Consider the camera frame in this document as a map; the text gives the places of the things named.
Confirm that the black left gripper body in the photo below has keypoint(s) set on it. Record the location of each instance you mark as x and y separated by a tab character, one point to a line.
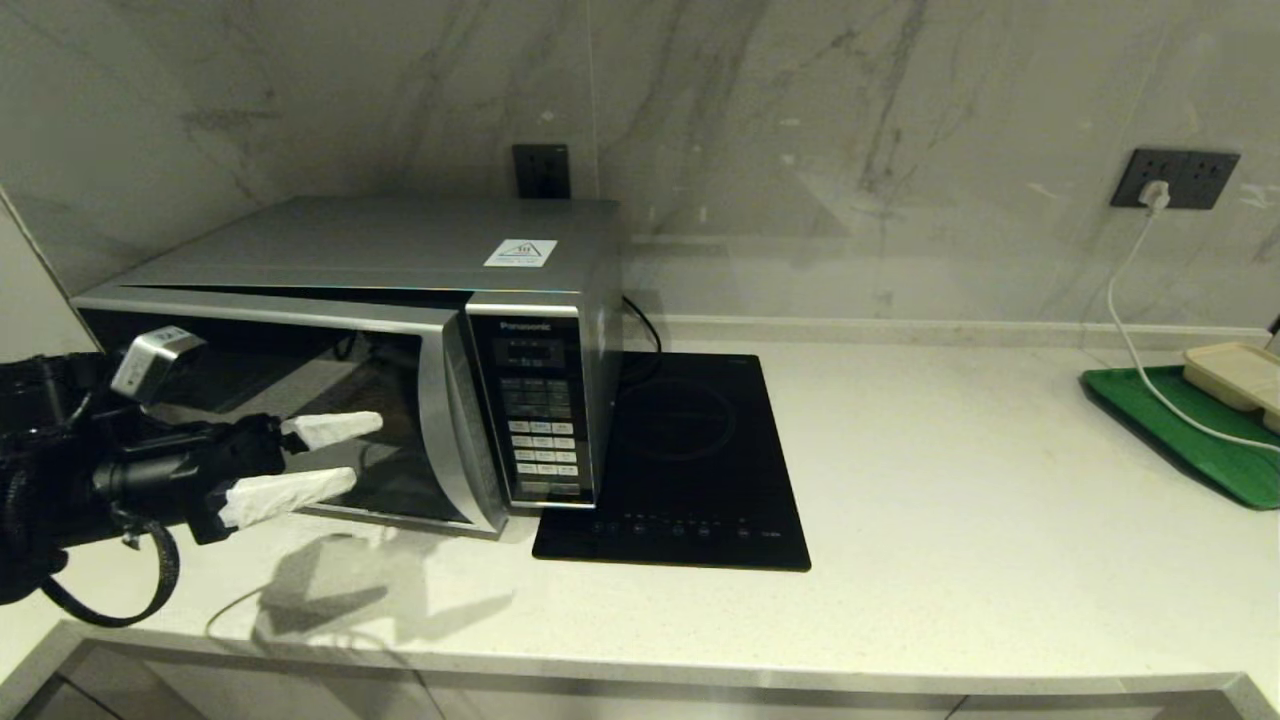
240	460

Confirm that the left gripper white-wrapped finger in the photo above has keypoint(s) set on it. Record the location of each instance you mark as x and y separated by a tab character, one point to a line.
290	495
335	428

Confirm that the black glass microwave door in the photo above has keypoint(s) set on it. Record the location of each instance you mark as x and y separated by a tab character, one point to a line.
440	420

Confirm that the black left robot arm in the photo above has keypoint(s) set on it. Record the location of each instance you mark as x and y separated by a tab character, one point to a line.
60	480

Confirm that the silver Panasonic microwave oven body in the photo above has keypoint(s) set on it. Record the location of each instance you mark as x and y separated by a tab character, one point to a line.
380	245

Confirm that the black induction cooktop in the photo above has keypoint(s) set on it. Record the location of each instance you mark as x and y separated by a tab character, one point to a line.
700	440

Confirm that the grey cabinet under counter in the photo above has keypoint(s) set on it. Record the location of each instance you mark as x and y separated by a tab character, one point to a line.
600	705

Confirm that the white power plug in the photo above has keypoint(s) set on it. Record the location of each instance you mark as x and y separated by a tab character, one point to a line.
1156	194

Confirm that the green plastic tray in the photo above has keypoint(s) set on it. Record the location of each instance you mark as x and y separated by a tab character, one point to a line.
1235	470

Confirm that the beige lunch box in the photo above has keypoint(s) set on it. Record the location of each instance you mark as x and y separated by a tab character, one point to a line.
1235	372

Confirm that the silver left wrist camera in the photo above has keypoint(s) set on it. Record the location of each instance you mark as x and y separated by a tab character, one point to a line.
155	358

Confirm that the small dark wall socket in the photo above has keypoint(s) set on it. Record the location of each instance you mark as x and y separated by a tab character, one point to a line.
541	170

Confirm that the wide dark wall socket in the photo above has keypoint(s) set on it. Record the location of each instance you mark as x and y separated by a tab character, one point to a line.
1205	178

